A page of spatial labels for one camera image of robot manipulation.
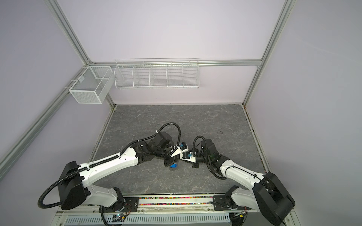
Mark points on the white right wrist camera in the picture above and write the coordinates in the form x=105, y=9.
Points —
x=188, y=156

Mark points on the left aluminium frame post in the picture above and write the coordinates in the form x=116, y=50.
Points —
x=66, y=28

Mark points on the white vented cable duct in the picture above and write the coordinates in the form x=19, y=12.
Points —
x=148, y=219

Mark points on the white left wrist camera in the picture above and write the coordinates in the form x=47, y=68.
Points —
x=180, y=148

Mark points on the long white wire basket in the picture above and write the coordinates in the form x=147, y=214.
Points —
x=157, y=73

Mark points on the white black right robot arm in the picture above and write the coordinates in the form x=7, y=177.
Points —
x=263, y=192

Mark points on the small white mesh basket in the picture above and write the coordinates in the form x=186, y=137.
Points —
x=93, y=85

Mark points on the aluminium frame corner post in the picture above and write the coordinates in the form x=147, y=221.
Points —
x=282, y=19

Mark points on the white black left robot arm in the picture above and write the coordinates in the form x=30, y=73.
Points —
x=81, y=189

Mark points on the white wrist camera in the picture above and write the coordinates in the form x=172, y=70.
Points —
x=188, y=156
x=180, y=148

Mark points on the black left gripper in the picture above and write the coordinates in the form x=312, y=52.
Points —
x=172, y=160

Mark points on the aluminium base rail with beads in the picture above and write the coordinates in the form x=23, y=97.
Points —
x=175, y=203

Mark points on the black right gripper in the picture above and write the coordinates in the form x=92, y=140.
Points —
x=195, y=165

